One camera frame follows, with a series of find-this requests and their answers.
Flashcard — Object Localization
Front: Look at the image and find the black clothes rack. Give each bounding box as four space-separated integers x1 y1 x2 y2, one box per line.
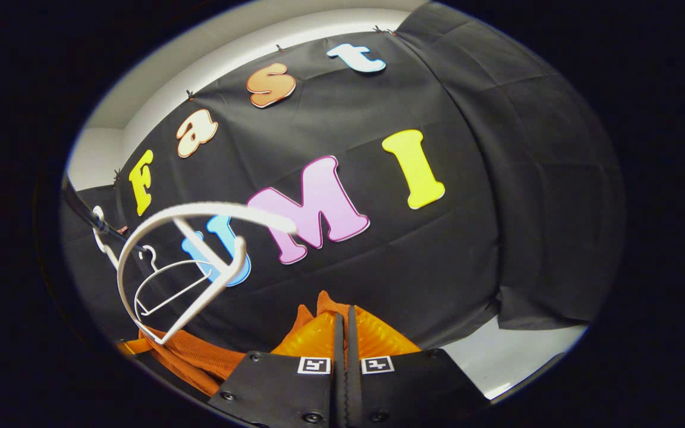
62 175 141 250

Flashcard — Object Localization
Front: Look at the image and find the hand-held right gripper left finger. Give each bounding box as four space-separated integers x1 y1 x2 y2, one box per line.
209 309 346 428

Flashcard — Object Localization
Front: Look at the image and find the row of dark cloth clips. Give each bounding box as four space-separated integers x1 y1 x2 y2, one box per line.
114 25 397 179

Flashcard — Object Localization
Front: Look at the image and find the orange corduroy jacket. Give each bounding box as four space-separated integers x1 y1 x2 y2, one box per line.
118 290 352 398

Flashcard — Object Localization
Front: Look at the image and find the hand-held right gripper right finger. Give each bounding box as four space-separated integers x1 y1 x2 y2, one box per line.
345 305 492 428

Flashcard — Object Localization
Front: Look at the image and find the white plastic clothes hanger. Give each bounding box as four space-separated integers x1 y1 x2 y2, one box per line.
92 201 298 345
133 244 215 317

